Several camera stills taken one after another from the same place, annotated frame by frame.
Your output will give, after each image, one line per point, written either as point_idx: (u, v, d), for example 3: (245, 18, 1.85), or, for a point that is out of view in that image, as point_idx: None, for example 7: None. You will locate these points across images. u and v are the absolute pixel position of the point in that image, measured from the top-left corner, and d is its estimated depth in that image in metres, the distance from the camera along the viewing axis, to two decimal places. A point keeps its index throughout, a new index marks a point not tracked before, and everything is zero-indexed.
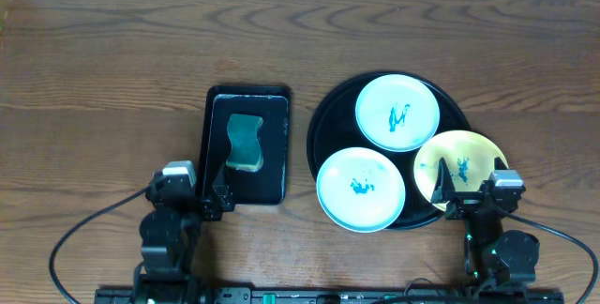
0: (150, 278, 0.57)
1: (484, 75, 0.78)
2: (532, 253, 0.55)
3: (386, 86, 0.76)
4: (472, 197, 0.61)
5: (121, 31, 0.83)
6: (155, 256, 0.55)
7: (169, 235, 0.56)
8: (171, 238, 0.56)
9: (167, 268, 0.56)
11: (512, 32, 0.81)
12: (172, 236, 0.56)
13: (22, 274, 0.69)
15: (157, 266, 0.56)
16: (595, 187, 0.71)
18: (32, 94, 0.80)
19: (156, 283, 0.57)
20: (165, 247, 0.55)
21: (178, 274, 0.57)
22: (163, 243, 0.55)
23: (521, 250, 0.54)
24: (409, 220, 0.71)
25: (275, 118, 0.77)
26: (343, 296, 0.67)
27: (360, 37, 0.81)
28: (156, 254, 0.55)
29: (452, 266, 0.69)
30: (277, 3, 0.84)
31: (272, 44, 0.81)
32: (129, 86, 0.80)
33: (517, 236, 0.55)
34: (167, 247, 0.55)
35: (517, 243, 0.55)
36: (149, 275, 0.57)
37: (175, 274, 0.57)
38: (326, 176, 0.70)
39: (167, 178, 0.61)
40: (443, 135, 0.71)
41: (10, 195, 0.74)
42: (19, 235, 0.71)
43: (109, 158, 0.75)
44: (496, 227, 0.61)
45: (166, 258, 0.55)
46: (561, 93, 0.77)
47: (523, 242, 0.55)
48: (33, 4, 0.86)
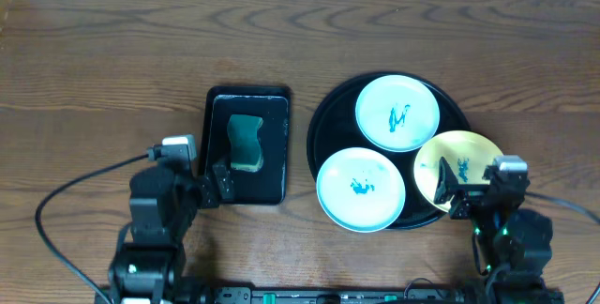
0: (137, 242, 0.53)
1: (483, 76, 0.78)
2: (546, 231, 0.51)
3: (386, 87, 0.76)
4: (475, 189, 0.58)
5: (121, 31, 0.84)
6: (142, 212, 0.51)
7: (161, 187, 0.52)
8: (163, 190, 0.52)
9: (155, 230, 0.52)
11: (511, 32, 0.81)
12: (164, 188, 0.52)
13: (21, 274, 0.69)
15: (144, 227, 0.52)
16: (595, 187, 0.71)
18: (32, 94, 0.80)
19: (141, 249, 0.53)
20: (156, 198, 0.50)
21: (167, 239, 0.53)
22: (154, 193, 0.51)
23: (532, 227, 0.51)
24: (409, 220, 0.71)
25: (275, 118, 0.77)
26: (343, 296, 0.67)
27: (360, 37, 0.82)
28: (144, 210, 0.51)
29: (452, 266, 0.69)
30: (277, 4, 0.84)
31: (272, 45, 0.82)
32: (129, 86, 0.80)
33: (528, 216, 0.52)
34: (157, 198, 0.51)
35: (528, 220, 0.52)
36: (136, 238, 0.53)
37: (164, 236, 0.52)
38: (326, 176, 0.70)
39: (165, 149, 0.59)
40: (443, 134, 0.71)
41: (9, 195, 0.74)
42: (18, 235, 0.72)
43: (109, 158, 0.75)
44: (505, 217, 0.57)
45: (155, 217, 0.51)
46: (560, 93, 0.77)
47: (534, 220, 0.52)
48: (33, 5, 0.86)
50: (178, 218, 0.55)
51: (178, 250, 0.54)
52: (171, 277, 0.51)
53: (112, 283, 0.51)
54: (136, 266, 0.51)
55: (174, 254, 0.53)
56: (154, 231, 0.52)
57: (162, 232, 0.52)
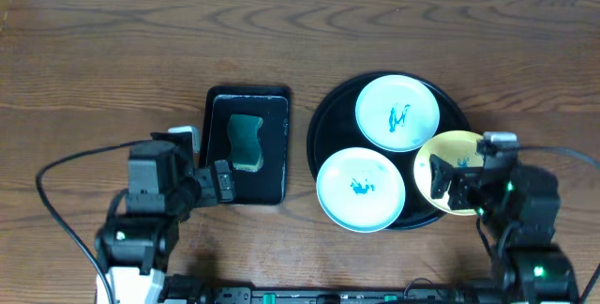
0: (129, 208, 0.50)
1: (484, 76, 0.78)
2: (551, 181, 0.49)
3: (385, 86, 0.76)
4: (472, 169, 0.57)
5: (121, 31, 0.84)
6: (140, 174, 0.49)
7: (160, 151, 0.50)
8: (162, 153, 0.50)
9: (152, 194, 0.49)
11: (512, 32, 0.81)
12: (163, 152, 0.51)
13: (20, 274, 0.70)
15: (141, 191, 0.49)
16: (594, 187, 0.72)
18: (31, 94, 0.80)
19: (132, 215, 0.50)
20: (154, 159, 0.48)
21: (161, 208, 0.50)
22: (153, 155, 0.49)
23: (537, 177, 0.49)
24: (409, 220, 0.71)
25: (275, 118, 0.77)
26: (343, 296, 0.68)
27: (360, 37, 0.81)
28: (142, 173, 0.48)
29: (451, 266, 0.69)
30: (277, 3, 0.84)
31: (272, 45, 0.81)
32: (128, 85, 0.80)
33: (531, 170, 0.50)
34: (156, 159, 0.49)
35: (532, 173, 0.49)
36: (129, 205, 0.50)
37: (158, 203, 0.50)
38: (326, 176, 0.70)
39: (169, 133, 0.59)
40: (443, 135, 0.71)
41: (9, 195, 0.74)
42: (18, 235, 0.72)
43: (108, 158, 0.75)
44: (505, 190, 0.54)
45: (154, 179, 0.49)
46: (560, 93, 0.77)
47: (538, 173, 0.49)
48: (33, 4, 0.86)
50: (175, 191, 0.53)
51: (172, 220, 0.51)
52: (162, 246, 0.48)
53: (98, 250, 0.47)
54: (125, 234, 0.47)
55: (168, 224, 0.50)
56: (149, 196, 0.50)
57: (158, 198, 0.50)
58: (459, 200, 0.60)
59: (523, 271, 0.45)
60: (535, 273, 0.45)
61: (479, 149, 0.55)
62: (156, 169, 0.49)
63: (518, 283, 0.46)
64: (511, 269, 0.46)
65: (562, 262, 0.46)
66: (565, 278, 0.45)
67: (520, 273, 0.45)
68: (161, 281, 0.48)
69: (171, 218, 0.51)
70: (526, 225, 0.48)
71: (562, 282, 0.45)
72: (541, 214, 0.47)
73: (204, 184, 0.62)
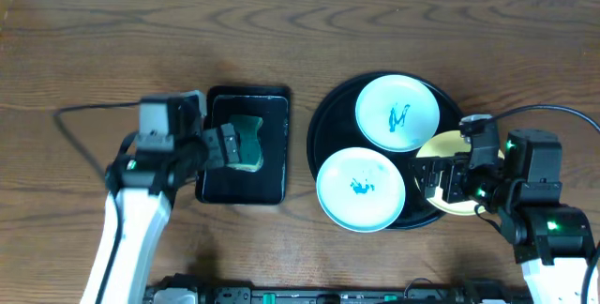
0: (138, 149, 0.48)
1: (483, 76, 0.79)
2: (548, 134, 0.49)
3: (385, 86, 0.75)
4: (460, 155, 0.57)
5: (120, 31, 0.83)
6: (151, 114, 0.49)
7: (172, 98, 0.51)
8: (172, 98, 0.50)
9: (161, 135, 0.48)
11: (512, 33, 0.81)
12: (174, 98, 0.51)
13: (23, 274, 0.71)
15: (150, 131, 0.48)
16: (592, 188, 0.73)
18: (30, 94, 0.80)
19: (141, 154, 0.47)
20: (166, 100, 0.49)
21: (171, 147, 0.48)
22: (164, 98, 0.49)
23: (535, 135, 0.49)
24: (409, 220, 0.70)
25: (276, 118, 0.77)
26: (343, 296, 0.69)
27: (361, 38, 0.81)
28: (154, 114, 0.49)
29: (451, 266, 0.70)
30: (277, 3, 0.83)
31: (272, 45, 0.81)
32: (129, 86, 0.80)
33: (526, 131, 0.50)
34: (168, 100, 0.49)
35: (528, 132, 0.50)
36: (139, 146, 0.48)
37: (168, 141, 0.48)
38: (326, 176, 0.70)
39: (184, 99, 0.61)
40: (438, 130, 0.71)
41: (9, 195, 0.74)
42: (19, 235, 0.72)
43: (109, 159, 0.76)
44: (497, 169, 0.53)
45: (164, 121, 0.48)
46: (559, 94, 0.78)
47: (535, 133, 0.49)
48: (31, 4, 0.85)
50: (183, 137, 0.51)
51: (183, 159, 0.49)
52: (172, 180, 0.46)
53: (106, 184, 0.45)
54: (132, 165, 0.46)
55: (177, 161, 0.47)
56: (158, 137, 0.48)
57: (167, 140, 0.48)
58: (454, 190, 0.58)
59: (535, 226, 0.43)
60: (548, 228, 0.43)
61: (463, 134, 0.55)
62: (168, 109, 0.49)
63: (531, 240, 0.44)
64: (522, 226, 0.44)
65: (577, 215, 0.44)
66: (582, 231, 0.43)
67: (532, 229, 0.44)
68: (166, 212, 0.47)
69: (181, 158, 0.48)
70: (532, 179, 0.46)
71: (577, 237, 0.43)
72: (544, 164, 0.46)
73: (213, 145, 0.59)
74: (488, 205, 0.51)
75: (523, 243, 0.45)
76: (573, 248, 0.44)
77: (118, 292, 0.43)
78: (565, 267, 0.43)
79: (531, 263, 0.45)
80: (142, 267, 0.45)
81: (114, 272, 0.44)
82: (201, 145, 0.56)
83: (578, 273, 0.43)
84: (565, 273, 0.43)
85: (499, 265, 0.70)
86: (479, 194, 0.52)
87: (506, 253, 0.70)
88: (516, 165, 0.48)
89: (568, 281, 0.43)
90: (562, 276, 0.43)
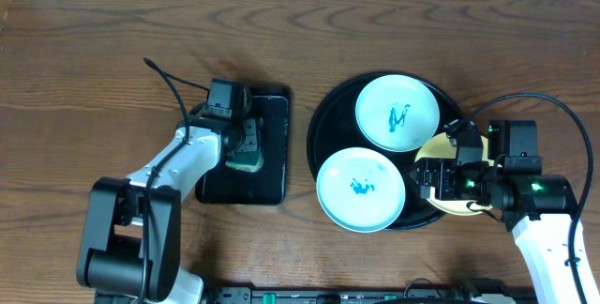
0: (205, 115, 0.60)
1: (483, 76, 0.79)
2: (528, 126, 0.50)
3: (385, 86, 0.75)
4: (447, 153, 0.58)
5: (120, 31, 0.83)
6: (218, 91, 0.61)
7: (238, 83, 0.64)
8: (238, 83, 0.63)
9: (224, 108, 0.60)
11: (512, 32, 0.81)
12: (238, 83, 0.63)
13: (22, 275, 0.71)
15: (216, 104, 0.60)
16: (592, 187, 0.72)
18: (31, 94, 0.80)
19: (206, 116, 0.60)
20: (232, 83, 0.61)
21: (229, 118, 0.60)
22: (231, 82, 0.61)
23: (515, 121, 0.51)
24: (409, 220, 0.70)
25: (276, 119, 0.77)
26: (343, 296, 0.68)
27: (360, 37, 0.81)
28: (220, 90, 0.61)
29: (451, 266, 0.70)
30: (277, 3, 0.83)
31: (272, 45, 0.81)
32: (128, 85, 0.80)
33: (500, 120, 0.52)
34: (232, 84, 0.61)
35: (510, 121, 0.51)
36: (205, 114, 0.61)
37: (227, 114, 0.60)
38: (326, 175, 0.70)
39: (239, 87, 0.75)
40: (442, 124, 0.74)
41: (9, 195, 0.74)
42: (19, 235, 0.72)
43: (109, 159, 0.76)
44: (486, 164, 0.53)
45: (228, 98, 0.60)
46: (560, 93, 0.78)
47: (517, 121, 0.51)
48: (31, 4, 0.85)
50: (239, 115, 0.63)
51: (233, 129, 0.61)
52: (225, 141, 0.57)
53: (180, 123, 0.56)
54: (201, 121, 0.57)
55: (230, 129, 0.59)
56: (221, 109, 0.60)
57: (228, 113, 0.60)
58: (446, 186, 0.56)
59: (519, 188, 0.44)
60: (533, 189, 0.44)
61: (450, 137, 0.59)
62: (232, 90, 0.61)
63: (517, 203, 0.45)
64: (509, 192, 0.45)
65: (558, 178, 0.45)
66: (564, 191, 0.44)
67: (517, 191, 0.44)
68: (218, 153, 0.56)
69: (232, 129, 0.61)
70: (512, 152, 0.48)
71: (561, 199, 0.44)
72: (521, 139, 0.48)
73: (249, 132, 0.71)
74: (479, 195, 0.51)
75: (510, 209, 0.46)
76: (558, 208, 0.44)
77: (177, 166, 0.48)
78: (551, 223, 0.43)
79: (519, 224, 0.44)
80: (192, 171, 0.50)
81: (176, 158, 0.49)
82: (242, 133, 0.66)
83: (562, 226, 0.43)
84: (549, 228, 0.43)
85: (499, 265, 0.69)
86: (469, 185, 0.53)
87: (506, 253, 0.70)
88: (495, 146, 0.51)
89: (555, 236, 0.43)
90: (547, 231, 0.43)
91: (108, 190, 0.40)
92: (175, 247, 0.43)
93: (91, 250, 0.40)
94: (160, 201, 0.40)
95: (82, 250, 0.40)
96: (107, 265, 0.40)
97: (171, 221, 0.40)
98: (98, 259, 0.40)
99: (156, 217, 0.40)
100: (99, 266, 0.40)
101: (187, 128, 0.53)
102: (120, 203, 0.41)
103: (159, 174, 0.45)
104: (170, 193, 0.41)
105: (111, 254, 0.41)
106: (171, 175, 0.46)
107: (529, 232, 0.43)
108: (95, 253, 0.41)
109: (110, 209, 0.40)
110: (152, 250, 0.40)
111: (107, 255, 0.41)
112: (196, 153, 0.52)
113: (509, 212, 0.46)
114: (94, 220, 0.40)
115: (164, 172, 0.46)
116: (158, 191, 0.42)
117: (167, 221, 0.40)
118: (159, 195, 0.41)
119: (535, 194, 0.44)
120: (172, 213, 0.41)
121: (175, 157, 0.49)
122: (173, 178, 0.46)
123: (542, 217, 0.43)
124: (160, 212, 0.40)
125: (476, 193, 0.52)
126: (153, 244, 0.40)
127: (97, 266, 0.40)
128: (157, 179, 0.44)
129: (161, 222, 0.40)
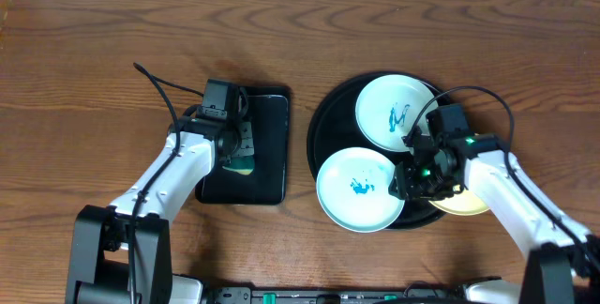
0: (198, 115, 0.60)
1: (484, 75, 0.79)
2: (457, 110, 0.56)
3: (385, 87, 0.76)
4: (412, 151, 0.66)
5: (120, 31, 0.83)
6: (214, 92, 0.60)
7: (233, 84, 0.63)
8: (234, 85, 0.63)
9: (218, 110, 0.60)
11: (512, 32, 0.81)
12: (233, 85, 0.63)
13: (22, 275, 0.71)
15: (211, 106, 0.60)
16: (593, 187, 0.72)
18: (30, 94, 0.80)
19: (200, 118, 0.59)
20: (227, 86, 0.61)
21: (224, 120, 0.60)
22: (226, 83, 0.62)
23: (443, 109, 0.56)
24: (409, 220, 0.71)
25: (276, 119, 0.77)
26: (343, 296, 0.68)
27: (361, 37, 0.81)
28: (216, 91, 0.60)
29: (450, 266, 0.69)
30: (277, 3, 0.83)
31: (272, 45, 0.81)
32: (128, 85, 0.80)
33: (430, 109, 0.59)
34: (228, 87, 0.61)
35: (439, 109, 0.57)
36: (198, 114, 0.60)
37: (220, 115, 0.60)
38: (326, 175, 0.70)
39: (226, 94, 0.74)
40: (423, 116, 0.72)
41: (9, 195, 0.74)
42: (19, 235, 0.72)
43: (109, 159, 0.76)
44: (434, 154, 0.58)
45: (223, 98, 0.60)
46: (560, 93, 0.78)
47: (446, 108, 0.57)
48: (31, 3, 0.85)
50: (233, 117, 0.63)
51: (228, 132, 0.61)
52: (220, 144, 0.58)
53: (170, 129, 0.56)
54: (197, 120, 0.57)
55: (223, 131, 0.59)
56: (217, 111, 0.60)
57: (222, 114, 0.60)
58: (412, 183, 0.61)
59: (456, 149, 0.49)
60: (468, 144, 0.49)
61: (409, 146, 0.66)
62: (230, 92, 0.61)
63: (458, 162, 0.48)
64: (450, 156, 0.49)
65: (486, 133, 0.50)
66: (492, 138, 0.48)
67: (456, 150, 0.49)
68: (209, 161, 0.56)
69: (228, 130, 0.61)
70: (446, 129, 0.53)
71: (490, 144, 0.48)
72: (452, 116, 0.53)
73: (246, 136, 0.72)
74: (436, 180, 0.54)
75: (457, 171, 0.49)
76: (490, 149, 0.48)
77: (164, 187, 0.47)
78: (487, 155, 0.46)
79: (470, 176, 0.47)
80: (182, 187, 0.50)
81: (164, 175, 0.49)
82: (237, 136, 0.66)
83: (496, 155, 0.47)
84: (487, 159, 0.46)
85: (499, 265, 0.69)
86: (427, 174, 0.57)
87: (506, 253, 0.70)
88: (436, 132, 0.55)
89: (492, 159, 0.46)
90: (486, 162, 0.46)
91: (93, 220, 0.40)
92: (166, 274, 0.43)
93: (79, 282, 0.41)
94: (146, 233, 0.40)
95: (68, 281, 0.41)
96: (96, 293, 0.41)
97: (157, 253, 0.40)
98: (87, 288, 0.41)
99: (141, 250, 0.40)
100: (88, 296, 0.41)
101: (179, 137, 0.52)
102: (107, 231, 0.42)
103: (146, 198, 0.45)
104: (157, 223, 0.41)
105: (98, 284, 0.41)
106: (159, 198, 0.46)
107: (474, 172, 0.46)
108: (82, 283, 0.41)
109: (97, 241, 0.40)
110: (139, 282, 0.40)
111: (95, 285, 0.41)
112: (187, 167, 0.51)
113: (456, 175, 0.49)
114: (81, 251, 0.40)
115: (151, 195, 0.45)
116: (145, 221, 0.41)
117: (152, 254, 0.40)
118: (145, 226, 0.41)
119: (470, 145, 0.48)
120: (159, 246, 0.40)
121: (163, 175, 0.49)
122: (161, 201, 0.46)
123: (480, 156, 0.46)
124: (146, 244, 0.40)
125: (433, 180, 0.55)
126: (140, 276, 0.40)
127: (85, 296, 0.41)
128: (143, 205, 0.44)
129: (147, 255, 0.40)
